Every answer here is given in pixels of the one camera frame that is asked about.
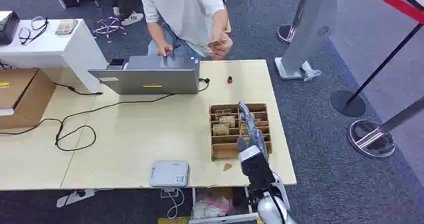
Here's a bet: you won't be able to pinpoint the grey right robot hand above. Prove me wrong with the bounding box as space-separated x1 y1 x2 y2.
236 102 270 160

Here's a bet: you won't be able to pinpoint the person's right hand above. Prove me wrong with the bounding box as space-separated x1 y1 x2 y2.
156 43 174 57

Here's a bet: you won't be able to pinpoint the person's left hand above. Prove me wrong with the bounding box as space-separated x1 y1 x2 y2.
207 32 234 58

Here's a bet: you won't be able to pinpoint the wooden card box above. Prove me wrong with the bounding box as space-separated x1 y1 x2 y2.
208 103 274 162

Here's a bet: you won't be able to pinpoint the grey laptop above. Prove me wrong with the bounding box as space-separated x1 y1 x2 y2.
87 55 201 96

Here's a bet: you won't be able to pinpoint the person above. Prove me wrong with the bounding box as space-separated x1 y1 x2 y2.
137 0 234 58

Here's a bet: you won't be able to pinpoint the white striped shoe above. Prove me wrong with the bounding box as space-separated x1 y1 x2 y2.
120 11 145 27

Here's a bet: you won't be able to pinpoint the black smartphone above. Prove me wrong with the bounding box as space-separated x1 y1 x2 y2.
106 58 127 71

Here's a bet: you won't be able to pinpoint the chrome chair base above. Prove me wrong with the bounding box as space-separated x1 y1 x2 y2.
92 16 129 44

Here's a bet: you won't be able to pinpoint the chrome stanchion with round base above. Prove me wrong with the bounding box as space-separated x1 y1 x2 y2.
276 0 313 46

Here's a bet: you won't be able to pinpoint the crumpled plastic bag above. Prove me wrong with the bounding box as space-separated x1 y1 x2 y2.
191 195 233 221

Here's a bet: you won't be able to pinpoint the white open drawer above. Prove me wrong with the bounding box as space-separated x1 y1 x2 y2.
189 186 260 224

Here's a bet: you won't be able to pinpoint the silver standing kiosk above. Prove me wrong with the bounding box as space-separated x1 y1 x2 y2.
273 0 341 82

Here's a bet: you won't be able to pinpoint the crumpled clear plastic wrap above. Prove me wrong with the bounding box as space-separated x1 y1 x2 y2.
299 60 323 82

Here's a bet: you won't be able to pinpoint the white flat box device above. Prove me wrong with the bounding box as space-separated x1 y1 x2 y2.
149 160 191 188

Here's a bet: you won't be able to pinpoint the white cabinet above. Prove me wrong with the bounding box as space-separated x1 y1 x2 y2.
0 18 109 93

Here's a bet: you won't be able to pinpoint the black stanchion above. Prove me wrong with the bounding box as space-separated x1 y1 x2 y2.
330 23 424 118

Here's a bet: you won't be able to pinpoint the small printed booklet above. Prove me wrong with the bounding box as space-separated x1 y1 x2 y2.
54 18 79 36

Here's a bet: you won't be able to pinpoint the chrome stanchion with glass base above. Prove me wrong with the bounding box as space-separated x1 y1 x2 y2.
346 96 424 159

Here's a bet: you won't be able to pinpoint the black-framed glasses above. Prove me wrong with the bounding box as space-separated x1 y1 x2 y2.
17 15 50 46

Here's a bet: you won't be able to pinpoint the brown cardboard box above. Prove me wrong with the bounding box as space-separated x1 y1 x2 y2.
0 67 58 130

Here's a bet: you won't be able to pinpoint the black box device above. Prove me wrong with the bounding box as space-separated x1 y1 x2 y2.
0 10 21 46

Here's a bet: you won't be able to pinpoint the red barrier belt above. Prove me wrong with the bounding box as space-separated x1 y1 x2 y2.
359 0 424 25

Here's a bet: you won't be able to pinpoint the short black looped cable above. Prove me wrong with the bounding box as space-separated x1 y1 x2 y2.
197 77 211 93

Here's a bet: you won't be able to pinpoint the black cable with plug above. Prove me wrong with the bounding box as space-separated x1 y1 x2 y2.
52 81 104 96

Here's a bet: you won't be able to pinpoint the white thin cable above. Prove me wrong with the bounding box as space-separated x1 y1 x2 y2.
165 188 186 220

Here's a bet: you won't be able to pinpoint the long black power cable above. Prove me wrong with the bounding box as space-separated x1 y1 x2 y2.
0 93 175 152

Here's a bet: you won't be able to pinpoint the white metal bracket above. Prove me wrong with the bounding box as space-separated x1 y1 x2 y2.
55 188 96 209

